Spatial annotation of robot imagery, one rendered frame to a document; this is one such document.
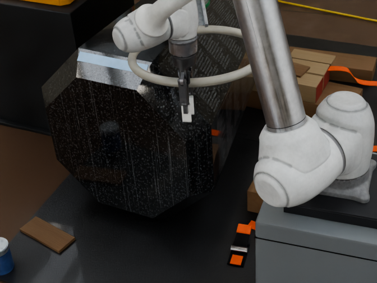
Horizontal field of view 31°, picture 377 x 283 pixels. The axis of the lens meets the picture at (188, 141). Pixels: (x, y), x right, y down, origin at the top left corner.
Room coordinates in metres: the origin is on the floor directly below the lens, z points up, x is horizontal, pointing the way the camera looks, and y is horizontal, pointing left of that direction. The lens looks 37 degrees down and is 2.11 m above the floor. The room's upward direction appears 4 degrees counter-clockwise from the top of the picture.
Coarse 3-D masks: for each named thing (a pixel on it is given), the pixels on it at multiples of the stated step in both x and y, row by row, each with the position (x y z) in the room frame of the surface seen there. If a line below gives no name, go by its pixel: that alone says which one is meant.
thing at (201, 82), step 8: (200, 32) 2.31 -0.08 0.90; (208, 32) 2.31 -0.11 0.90; (216, 32) 2.30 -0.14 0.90; (224, 32) 2.28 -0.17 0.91; (232, 32) 2.26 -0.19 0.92; (240, 32) 2.24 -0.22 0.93; (128, 56) 2.10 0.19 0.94; (136, 56) 2.12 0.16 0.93; (128, 64) 2.05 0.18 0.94; (136, 64) 2.02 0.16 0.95; (136, 72) 1.97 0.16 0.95; (144, 72) 1.95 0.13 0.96; (232, 72) 1.89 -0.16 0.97; (240, 72) 1.90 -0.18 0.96; (248, 72) 1.91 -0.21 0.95; (152, 80) 1.91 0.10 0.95; (160, 80) 1.89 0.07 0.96; (168, 80) 1.88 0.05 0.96; (176, 80) 1.87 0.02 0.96; (192, 80) 1.86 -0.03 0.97; (200, 80) 1.86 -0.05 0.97; (208, 80) 1.86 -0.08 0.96; (216, 80) 1.86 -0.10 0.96; (224, 80) 1.87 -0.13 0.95; (232, 80) 1.88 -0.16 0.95
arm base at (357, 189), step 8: (368, 176) 1.44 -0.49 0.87; (336, 184) 1.41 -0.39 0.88; (344, 184) 1.40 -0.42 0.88; (352, 184) 1.41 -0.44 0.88; (360, 184) 1.41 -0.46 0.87; (368, 184) 1.42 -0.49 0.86; (328, 192) 1.41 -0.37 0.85; (336, 192) 1.40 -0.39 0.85; (344, 192) 1.40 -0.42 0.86; (352, 192) 1.40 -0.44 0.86; (360, 192) 1.39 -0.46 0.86; (368, 192) 1.40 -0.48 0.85; (360, 200) 1.37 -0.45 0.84; (368, 200) 1.37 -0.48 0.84
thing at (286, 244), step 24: (264, 216) 1.39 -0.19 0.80; (288, 216) 1.38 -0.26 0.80; (264, 240) 1.36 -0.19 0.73; (288, 240) 1.33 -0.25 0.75; (312, 240) 1.31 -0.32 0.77; (336, 240) 1.29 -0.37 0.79; (360, 240) 1.27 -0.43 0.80; (264, 264) 1.36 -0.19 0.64; (288, 264) 1.33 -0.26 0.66; (312, 264) 1.31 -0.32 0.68; (336, 264) 1.29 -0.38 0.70; (360, 264) 1.26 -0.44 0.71
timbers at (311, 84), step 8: (304, 64) 3.15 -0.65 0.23; (312, 64) 3.14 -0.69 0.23; (320, 64) 3.13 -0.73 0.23; (328, 64) 3.13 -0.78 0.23; (312, 72) 3.06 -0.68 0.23; (320, 72) 3.05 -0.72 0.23; (328, 72) 3.10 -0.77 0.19; (304, 80) 2.98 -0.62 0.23; (312, 80) 2.98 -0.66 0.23; (320, 80) 2.98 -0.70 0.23; (328, 80) 3.11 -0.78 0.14; (304, 88) 2.94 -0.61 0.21; (312, 88) 2.92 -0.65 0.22; (320, 88) 2.98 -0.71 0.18; (304, 96) 2.94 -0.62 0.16; (312, 96) 2.92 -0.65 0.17
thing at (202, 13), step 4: (196, 0) 2.51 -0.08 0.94; (200, 0) 2.48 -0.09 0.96; (200, 4) 2.48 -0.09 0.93; (204, 4) 2.42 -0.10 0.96; (200, 8) 2.46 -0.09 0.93; (204, 8) 2.40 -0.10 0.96; (200, 12) 2.43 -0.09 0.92; (204, 12) 2.37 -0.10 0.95; (200, 16) 2.41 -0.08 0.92; (204, 16) 2.35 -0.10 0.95; (200, 20) 2.39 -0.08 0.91; (204, 20) 2.33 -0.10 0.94; (200, 24) 2.37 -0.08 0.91; (204, 24) 2.34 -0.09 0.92
